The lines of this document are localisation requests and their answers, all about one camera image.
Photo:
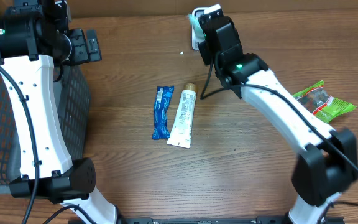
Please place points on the grey plastic basket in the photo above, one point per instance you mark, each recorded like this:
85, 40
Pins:
72, 99

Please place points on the green gummy candy bag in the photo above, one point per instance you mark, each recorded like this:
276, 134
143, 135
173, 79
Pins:
322, 105

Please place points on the white tube gold cap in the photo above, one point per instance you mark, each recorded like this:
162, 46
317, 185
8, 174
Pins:
180, 135

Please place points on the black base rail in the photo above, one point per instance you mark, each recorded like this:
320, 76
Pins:
257, 220

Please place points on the cardboard back panel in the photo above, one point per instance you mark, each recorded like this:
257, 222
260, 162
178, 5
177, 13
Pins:
109, 8

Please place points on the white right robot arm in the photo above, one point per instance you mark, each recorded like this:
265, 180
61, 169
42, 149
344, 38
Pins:
326, 158

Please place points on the white barcode scanner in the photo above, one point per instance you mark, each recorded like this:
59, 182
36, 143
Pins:
194, 40

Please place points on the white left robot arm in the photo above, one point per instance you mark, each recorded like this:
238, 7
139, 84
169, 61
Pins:
34, 39

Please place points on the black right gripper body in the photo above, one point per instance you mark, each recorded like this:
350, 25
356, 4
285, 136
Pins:
235, 30

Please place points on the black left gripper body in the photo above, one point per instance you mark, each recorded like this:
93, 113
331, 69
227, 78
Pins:
80, 52

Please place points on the blue snack wrapper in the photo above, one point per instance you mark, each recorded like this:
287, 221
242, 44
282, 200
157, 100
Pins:
161, 105

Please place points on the teal wet wipes pack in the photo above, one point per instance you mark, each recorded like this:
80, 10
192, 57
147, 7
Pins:
196, 26

